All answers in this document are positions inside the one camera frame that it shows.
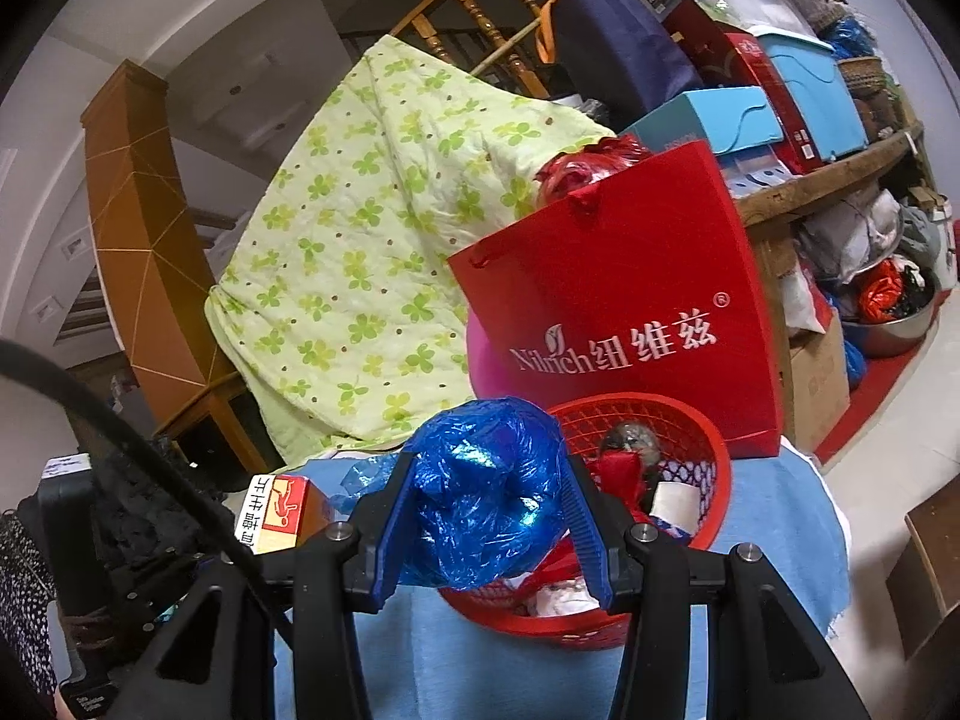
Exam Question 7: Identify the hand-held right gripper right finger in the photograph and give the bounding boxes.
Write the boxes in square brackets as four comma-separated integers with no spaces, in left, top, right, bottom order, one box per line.
[559,454,856,720]

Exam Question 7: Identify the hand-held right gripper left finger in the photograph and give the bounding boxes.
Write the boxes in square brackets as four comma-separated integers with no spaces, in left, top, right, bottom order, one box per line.
[112,454,421,720]

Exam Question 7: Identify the blue plastic bag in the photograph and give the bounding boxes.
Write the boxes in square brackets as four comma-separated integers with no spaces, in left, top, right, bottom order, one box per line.
[330,396,571,592]

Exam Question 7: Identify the small orange white carton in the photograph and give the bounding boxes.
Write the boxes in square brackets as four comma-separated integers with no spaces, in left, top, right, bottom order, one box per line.
[234,474,338,556]

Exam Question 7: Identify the red plastic mesh basket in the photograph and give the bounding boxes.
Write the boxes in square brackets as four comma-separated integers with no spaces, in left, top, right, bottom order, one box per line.
[439,394,732,650]

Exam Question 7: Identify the red wrapper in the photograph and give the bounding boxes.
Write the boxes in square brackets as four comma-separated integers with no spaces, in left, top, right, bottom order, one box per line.
[596,450,647,515]

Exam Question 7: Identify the dotted black garment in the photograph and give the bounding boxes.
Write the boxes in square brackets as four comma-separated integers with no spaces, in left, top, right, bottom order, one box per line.
[0,514,57,695]

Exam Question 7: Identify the black fuzzy cloth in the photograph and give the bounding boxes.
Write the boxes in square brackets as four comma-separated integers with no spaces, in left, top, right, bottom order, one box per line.
[90,450,230,575]

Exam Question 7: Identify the dark banana peel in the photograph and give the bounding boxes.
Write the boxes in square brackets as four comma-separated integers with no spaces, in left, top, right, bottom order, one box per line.
[604,424,662,467]

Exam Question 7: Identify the blue cloth cover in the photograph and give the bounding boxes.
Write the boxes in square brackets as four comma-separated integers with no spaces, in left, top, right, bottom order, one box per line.
[274,435,848,720]

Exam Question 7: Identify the pink cushion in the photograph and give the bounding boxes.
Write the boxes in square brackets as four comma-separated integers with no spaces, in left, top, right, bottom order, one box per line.
[465,315,502,400]

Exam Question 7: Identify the brown cardboard box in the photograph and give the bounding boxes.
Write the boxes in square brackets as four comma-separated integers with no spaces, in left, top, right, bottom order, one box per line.
[784,307,852,452]

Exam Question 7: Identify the red paper bag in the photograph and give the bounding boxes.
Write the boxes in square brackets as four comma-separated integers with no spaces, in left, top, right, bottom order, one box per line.
[448,139,785,458]

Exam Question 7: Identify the red floor mat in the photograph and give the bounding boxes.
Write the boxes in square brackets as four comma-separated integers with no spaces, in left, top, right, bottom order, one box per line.
[814,337,932,466]

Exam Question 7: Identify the green clover print blanket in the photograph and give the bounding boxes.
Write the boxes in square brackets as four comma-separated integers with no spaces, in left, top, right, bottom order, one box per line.
[206,34,623,466]

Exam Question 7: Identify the brown wooden furniture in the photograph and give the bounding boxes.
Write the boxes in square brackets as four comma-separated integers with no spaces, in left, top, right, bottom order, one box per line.
[885,476,960,661]

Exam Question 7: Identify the steel basin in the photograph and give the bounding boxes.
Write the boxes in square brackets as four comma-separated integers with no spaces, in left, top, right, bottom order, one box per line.
[840,270,940,359]

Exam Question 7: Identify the red crumpled plastic bag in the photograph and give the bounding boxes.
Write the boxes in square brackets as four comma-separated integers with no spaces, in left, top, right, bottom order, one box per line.
[534,133,653,207]

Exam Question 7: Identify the orange plastic bag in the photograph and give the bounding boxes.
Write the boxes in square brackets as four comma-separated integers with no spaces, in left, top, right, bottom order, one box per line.
[859,259,906,321]

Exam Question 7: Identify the grey cloth bundle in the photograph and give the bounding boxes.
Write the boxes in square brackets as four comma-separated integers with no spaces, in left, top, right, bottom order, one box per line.
[799,187,902,280]

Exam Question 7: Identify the round wooden table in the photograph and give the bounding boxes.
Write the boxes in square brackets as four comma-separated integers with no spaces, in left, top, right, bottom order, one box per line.
[735,124,927,331]

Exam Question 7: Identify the light blue cardboard box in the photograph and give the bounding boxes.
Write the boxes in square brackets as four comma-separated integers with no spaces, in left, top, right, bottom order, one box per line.
[622,86,785,158]

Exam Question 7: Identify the dark red gift box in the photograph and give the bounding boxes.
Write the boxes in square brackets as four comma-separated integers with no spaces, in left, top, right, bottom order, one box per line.
[667,0,818,173]

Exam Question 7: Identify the navy blue bag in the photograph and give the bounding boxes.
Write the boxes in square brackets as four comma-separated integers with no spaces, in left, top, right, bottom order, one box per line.
[536,0,706,128]

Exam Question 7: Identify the blue plastic storage bin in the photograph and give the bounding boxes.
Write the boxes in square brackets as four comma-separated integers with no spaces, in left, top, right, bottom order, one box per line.
[754,26,871,164]

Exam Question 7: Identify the wooden stair railing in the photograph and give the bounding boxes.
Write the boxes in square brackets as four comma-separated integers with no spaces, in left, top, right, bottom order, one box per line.
[394,0,578,98]

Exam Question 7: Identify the wicker basket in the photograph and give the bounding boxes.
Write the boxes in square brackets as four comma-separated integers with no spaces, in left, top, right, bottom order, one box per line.
[836,56,887,98]

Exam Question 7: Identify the black cable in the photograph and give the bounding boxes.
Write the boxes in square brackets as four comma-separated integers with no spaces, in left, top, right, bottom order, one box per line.
[0,341,293,642]

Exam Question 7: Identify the brown wooden post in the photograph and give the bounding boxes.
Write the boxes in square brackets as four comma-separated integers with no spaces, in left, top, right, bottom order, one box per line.
[81,64,278,473]

